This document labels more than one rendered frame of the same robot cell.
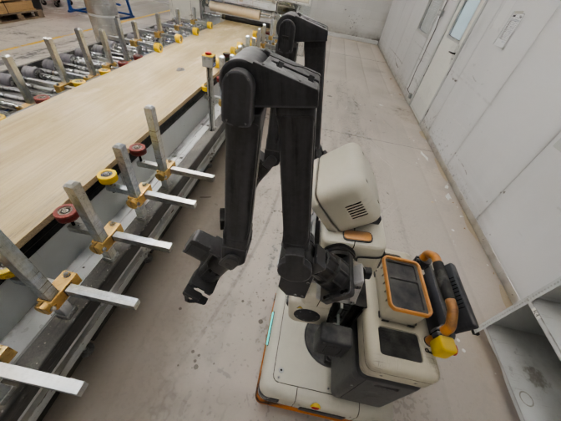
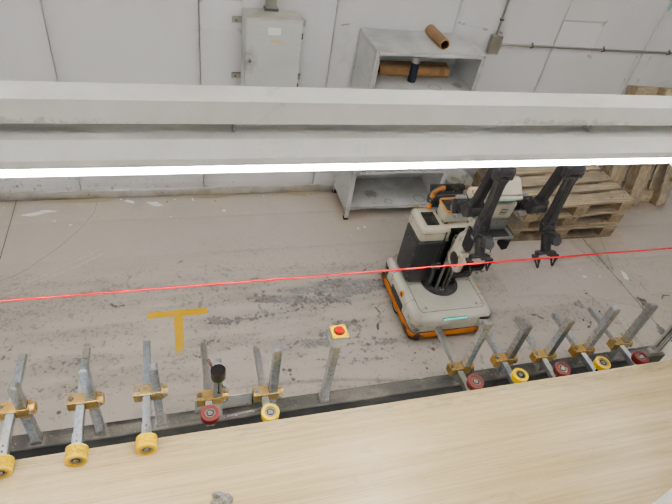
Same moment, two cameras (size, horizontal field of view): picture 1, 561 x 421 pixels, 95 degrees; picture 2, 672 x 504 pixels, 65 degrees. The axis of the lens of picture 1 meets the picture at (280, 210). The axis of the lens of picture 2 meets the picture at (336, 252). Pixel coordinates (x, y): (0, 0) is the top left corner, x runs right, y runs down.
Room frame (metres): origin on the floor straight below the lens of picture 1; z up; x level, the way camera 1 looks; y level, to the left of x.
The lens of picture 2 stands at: (2.48, 1.96, 2.97)
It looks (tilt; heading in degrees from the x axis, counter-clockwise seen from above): 42 degrees down; 246
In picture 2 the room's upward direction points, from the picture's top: 11 degrees clockwise
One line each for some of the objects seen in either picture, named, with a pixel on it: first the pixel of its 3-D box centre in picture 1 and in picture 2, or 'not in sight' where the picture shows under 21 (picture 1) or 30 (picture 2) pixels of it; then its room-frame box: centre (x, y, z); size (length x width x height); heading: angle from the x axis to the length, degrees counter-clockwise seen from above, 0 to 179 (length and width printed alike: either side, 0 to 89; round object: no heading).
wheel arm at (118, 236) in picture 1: (121, 237); (535, 349); (0.61, 0.63, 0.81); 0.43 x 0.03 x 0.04; 88
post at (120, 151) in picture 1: (133, 190); (511, 352); (0.82, 0.67, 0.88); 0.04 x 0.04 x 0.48; 88
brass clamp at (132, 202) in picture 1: (139, 195); (504, 359); (0.84, 0.67, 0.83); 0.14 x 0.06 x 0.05; 178
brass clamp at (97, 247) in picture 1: (106, 237); (543, 355); (0.59, 0.68, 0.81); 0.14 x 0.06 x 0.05; 178
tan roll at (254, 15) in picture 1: (247, 12); not in sight; (4.94, 1.08, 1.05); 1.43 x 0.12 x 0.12; 88
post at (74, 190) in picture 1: (97, 230); (552, 347); (0.57, 0.68, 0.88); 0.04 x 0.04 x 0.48; 88
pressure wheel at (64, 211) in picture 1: (70, 220); (558, 374); (0.62, 0.83, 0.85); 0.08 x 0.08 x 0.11
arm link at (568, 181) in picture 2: (240, 185); (560, 199); (0.37, 0.08, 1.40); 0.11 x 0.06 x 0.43; 178
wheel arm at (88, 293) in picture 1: (76, 291); (574, 343); (0.36, 0.64, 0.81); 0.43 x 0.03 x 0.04; 88
